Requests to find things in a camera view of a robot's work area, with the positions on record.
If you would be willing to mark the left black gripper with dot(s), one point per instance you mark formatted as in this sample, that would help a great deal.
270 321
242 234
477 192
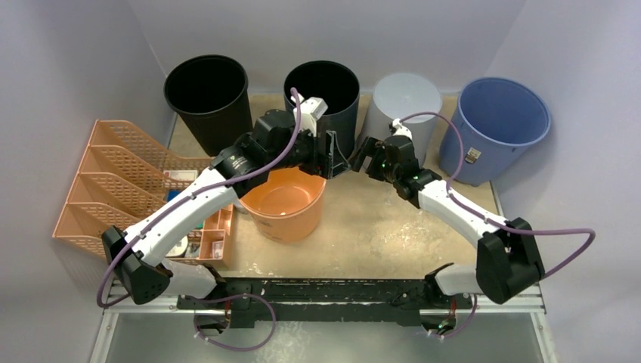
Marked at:
329 162

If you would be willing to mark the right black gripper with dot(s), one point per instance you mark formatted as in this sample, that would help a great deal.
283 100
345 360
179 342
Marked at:
373 152

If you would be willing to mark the white grey cylindrical bin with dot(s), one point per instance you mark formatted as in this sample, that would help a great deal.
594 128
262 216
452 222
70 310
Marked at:
398 95

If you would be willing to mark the orange capybara plastic bucket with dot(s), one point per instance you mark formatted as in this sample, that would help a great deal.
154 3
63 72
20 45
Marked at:
288 206

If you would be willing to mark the blue plastic bucket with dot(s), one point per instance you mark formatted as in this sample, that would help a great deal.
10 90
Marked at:
498 120

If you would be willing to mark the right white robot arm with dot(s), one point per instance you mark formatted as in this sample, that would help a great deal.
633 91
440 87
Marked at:
506 263

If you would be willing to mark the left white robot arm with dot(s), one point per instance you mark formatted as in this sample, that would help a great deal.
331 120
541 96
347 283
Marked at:
280 139

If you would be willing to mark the dark navy cylindrical bin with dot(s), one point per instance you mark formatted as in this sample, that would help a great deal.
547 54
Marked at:
339 87

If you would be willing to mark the black ribbed plastic bin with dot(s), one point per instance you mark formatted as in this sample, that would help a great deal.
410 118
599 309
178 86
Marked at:
210 94

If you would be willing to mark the white labelled card pack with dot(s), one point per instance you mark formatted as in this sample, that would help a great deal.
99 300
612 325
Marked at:
181 175

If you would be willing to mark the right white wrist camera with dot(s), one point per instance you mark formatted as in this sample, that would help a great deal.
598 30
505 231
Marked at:
397 128

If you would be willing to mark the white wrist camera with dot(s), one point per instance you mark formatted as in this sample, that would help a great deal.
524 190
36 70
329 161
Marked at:
397 128
312 109

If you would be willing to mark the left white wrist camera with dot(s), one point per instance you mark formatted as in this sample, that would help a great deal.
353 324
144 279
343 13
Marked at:
312 109

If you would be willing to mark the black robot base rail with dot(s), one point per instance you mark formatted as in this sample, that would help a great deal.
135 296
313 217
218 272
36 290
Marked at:
406 302

